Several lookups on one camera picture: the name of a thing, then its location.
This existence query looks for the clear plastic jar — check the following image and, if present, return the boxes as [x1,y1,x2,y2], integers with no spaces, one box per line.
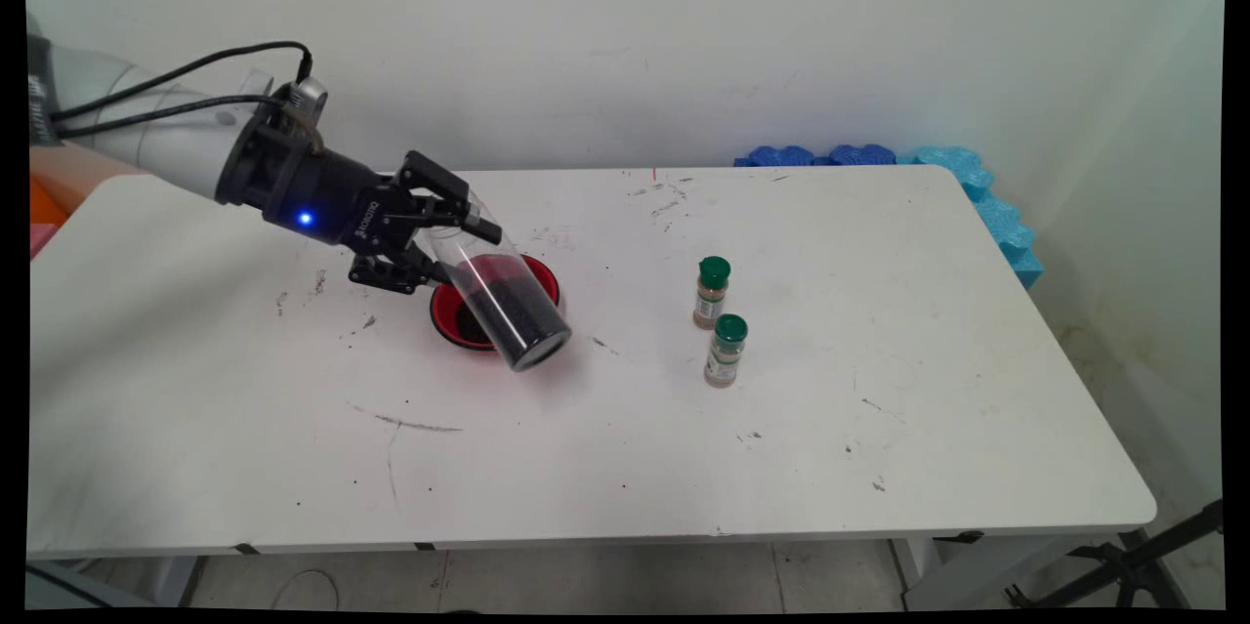
[422,189,573,373]

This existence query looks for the thin white floor wire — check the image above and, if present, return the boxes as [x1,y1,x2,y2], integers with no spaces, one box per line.
[271,568,341,610]

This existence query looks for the orange foam mat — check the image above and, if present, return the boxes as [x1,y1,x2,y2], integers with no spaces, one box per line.
[29,177,71,225]

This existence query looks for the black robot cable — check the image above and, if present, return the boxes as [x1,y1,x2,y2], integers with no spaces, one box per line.
[51,94,294,139]
[49,40,315,122]

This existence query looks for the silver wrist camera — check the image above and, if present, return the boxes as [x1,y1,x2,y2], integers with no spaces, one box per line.
[291,77,330,120]

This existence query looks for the black strap with print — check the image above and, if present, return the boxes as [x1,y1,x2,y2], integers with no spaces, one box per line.
[27,33,55,146]

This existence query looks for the white table leg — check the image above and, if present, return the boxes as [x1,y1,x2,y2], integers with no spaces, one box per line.
[894,536,1124,610]
[98,556,209,608]

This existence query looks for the light blue foam mat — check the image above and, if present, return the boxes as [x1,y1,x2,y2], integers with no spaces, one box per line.
[913,146,1044,291]

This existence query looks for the red plastic bowl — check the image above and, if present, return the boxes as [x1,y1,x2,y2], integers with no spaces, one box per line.
[430,253,561,353]

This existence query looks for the black tripod stand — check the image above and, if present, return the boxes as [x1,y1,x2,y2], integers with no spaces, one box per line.
[1006,499,1224,610]

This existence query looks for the green-capped spice bottle pepper picture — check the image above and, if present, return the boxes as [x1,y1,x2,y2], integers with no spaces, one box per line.
[704,313,749,389]

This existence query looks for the black seeds heap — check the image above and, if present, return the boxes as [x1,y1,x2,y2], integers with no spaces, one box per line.
[467,255,570,371]
[455,304,497,345]

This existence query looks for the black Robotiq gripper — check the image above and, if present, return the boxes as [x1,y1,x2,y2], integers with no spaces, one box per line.
[215,89,504,295]

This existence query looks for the green-capped spice bottle text label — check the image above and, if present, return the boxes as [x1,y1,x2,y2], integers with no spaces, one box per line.
[692,256,731,330]

